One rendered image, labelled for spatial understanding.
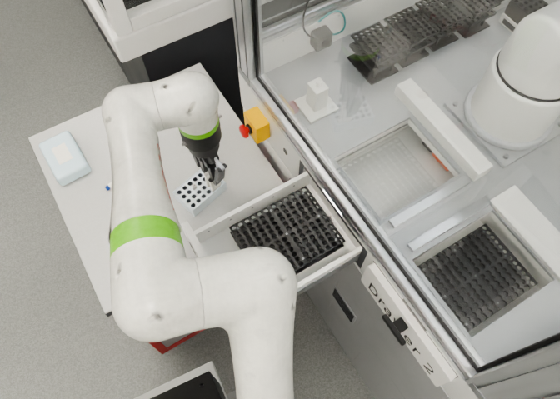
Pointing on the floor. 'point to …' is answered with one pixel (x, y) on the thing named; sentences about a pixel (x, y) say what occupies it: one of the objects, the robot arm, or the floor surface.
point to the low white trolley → (102, 209)
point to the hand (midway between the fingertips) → (212, 179)
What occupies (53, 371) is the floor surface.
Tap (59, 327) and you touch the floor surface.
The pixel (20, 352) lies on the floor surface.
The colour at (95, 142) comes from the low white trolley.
